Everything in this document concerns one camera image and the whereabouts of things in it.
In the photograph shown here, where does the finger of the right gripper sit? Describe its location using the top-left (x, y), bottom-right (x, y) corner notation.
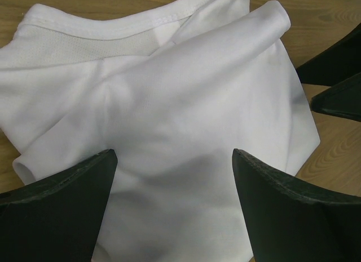
top-left (296, 25), bottom-right (360, 86)
top-left (310, 76), bottom-right (361, 118)

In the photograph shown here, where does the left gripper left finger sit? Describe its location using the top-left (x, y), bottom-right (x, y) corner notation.
top-left (1, 150), bottom-right (117, 262)

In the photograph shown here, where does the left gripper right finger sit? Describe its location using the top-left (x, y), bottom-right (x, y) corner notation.
top-left (232, 149), bottom-right (360, 261)

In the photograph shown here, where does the white t-shirt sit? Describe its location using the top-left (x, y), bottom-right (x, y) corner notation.
top-left (1, 0), bottom-right (320, 261)

